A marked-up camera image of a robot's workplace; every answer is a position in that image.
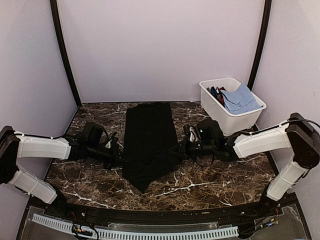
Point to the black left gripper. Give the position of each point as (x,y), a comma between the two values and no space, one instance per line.
(114,160)

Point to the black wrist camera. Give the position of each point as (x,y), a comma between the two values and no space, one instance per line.
(207,130)
(91,134)

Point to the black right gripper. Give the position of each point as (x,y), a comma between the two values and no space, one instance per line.
(183,150)

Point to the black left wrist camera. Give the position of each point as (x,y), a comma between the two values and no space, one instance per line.
(91,134)

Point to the black long sleeve shirt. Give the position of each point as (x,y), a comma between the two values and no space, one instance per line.
(149,141)

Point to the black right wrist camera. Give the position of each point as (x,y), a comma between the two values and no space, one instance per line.
(207,130)

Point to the black left frame post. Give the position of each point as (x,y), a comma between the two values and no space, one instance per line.
(63,51)

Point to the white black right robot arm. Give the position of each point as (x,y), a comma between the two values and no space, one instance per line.
(296,133)

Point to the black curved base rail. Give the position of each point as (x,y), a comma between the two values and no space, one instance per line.
(103,216)

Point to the white slotted cable duct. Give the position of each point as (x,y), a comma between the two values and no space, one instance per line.
(121,231)

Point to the red navy plaid shirt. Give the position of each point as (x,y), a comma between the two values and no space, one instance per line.
(217,94)

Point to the white plastic bin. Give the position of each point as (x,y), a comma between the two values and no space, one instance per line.
(228,122)

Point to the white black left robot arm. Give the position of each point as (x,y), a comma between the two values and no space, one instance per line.
(17,145)

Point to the light blue polo shirt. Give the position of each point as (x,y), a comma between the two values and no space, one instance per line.
(240,101)

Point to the black right frame post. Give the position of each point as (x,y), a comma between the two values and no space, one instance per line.
(260,44)

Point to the black frame post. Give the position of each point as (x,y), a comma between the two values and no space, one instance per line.
(63,51)
(260,44)

